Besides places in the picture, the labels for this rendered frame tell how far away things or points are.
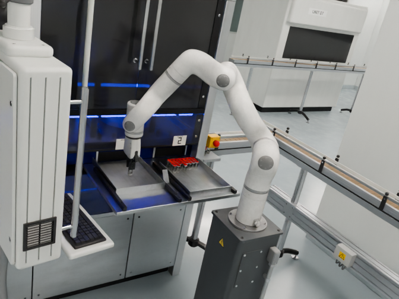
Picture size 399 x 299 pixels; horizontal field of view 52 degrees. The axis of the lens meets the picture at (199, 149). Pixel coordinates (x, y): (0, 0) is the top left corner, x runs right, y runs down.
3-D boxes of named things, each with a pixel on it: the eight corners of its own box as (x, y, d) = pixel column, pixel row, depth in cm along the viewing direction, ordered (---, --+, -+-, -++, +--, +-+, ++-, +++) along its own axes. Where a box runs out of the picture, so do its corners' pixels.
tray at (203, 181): (158, 167, 228) (159, 161, 226) (197, 163, 242) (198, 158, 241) (189, 197, 203) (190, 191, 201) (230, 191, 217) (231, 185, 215)
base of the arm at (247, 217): (274, 229, 194) (284, 195, 187) (243, 235, 184) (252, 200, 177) (250, 207, 209) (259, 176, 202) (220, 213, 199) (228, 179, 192)
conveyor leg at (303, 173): (268, 253, 310) (296, 163, 281) (277, 251, 315) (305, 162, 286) (276, 260, 304) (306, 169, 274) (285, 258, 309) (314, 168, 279)
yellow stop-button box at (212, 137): (202, 143, 251) (204, 132, 248) (212, 142, 255) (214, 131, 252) (209, 148, 245) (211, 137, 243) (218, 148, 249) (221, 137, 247)
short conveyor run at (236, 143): (194, 159, 256) (198, 136, 250) (181, 148, 268) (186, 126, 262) (274, 151, 294) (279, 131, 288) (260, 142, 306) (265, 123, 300)
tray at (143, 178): (91, 163, 217) (92, 157, 216) (136, 159, 232) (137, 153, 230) (115, 195, 192) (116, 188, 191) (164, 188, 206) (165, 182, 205)
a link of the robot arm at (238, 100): (259, 173, 181) (259, 159, 196) (284, 162, 178) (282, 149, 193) (205, 73, 169) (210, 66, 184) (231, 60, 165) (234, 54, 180)
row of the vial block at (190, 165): (168, 169, 226) (170, 162, 225) (196, 167, 236) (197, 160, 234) (170, 171, 225) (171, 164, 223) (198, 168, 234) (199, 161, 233)
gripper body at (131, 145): (122, 129, 191) (120, 150, 196) (130, 138, 183) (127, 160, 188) (137, 128, 195) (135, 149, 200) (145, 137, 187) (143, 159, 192)
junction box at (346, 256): (332, 255, 255) (336, 244, 252) (337, 254, 258) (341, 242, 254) (347, 267, 246) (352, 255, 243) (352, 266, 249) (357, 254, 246)
